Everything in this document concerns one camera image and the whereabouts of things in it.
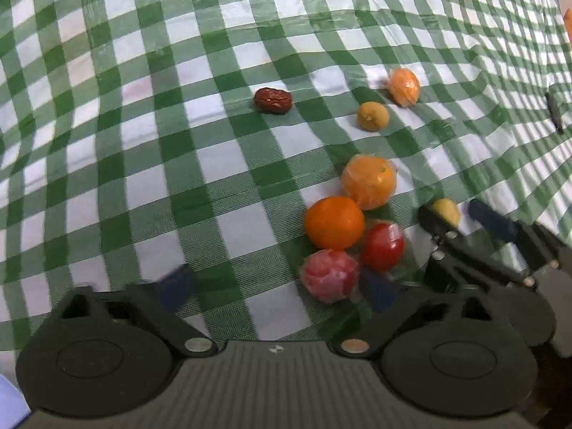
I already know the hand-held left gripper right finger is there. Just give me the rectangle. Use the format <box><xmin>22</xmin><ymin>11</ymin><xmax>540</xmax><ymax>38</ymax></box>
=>
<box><xmin>328</xmin><ymin>268</ymin><xmax>510</xmax><ymax>358</ymax></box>

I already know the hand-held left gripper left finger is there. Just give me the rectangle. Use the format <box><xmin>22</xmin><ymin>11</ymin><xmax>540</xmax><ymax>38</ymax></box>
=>
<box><xmin>54</xmin><ymin>265</ymin><xmax>220</xmax><ymax>358</ymax></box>

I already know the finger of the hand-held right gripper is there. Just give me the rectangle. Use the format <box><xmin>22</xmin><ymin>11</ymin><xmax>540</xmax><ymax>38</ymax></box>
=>
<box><xmin>418</xmin><ymin>204</ymin><xmax>537</xmax><ymax>293</ymax></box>
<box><xmin>467</xmin><ymin>200</ymin><xmax>561</xmax><ymax>273</ymax></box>

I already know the yellow small round fruit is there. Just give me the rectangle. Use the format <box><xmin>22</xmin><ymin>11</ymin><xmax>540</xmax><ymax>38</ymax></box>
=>
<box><xmin>431</xmin><ymin>198</ymin><xmax>461</xmax><ymax>228</ymax></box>

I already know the plastic-wrapped red tomato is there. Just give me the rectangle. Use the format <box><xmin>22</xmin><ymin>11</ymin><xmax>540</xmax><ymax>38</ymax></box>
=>
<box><xmin>361</xmin><ymin>222</ymin><xmax>406</xmax><ymax>272</ymax></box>

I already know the plastic-wrapped pink fruit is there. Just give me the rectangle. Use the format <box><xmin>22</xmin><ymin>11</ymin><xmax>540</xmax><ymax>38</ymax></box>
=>
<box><xmin>299</xmin><ymin>249</ymin><xmax>361</xmax><ymax>304</ymax></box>

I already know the large plastic-wrapped orange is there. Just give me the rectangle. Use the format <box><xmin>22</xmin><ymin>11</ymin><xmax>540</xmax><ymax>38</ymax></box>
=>
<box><xmin>341</xmin><ymin>154</ymin><xmax>398</xmax><ymax>211</ymax></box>

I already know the bare orange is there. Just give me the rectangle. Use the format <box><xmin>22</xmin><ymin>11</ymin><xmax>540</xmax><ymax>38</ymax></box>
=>
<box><xmin>304</xmin><ymin>196</ymin><xmax>366</xmax><ymax>251</ymax></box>

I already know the small plastic-wrapped orange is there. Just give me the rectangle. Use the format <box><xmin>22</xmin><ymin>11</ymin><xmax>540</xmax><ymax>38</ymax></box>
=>
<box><xmin>386</xmin><ymin>67</ymin><xmax>421</xmax><ymax>108</ymax></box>

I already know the light blue plate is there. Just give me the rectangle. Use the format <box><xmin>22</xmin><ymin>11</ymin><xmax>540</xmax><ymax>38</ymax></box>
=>
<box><xmin>0</xmin><ymin>372</ymin><xmax>33</xmax><ymax>429</ymax></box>

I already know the yellow-brown small round fruit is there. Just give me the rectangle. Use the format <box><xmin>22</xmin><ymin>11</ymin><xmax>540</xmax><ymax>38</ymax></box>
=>
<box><xmin>356</xmin><ymin>101</ymin><xmax>390</xmax><ymax>133</ymax></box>

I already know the green checkered tablecloth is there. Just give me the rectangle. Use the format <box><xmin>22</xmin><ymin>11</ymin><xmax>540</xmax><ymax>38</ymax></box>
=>
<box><xmin>0</xmin><ymin>0</ymin><xmax>572</xmax><ymax>367</ymax></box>

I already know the black remote control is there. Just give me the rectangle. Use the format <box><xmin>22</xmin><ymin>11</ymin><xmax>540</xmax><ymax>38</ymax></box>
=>
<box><xmin>546</xmin><ymin>93</ymin><xmax>566</xmax><ymax>134</ymax></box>

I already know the red dried date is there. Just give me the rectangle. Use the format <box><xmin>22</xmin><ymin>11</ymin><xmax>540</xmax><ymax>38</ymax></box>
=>
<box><xmin>254</xmin><ymin>88</ymin><xmax>293</xmax><ymax>115</ymax></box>

